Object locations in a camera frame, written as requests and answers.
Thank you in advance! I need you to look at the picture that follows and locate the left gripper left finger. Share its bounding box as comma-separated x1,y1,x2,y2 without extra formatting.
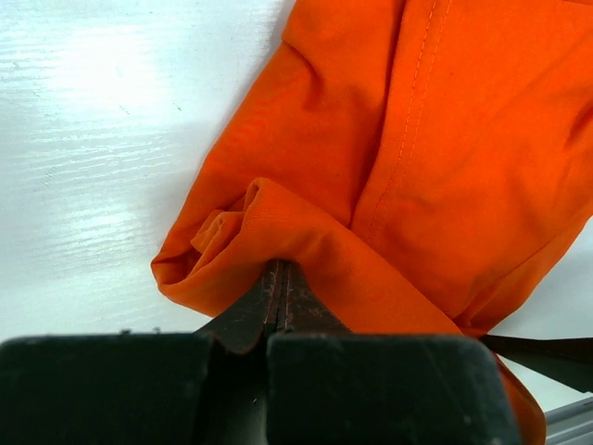
196,260,284,355

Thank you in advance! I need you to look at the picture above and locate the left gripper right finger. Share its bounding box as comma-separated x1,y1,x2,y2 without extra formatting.
277,261,350,334

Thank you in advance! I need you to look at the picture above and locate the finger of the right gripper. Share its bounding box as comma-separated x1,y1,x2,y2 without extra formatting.
481,336,593,393

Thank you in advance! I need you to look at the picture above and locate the orange t shirt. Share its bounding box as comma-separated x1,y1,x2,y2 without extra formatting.
151,0,593,445

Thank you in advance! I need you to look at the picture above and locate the aluminium rail frame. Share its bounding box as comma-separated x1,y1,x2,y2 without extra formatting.
546,397,593,445

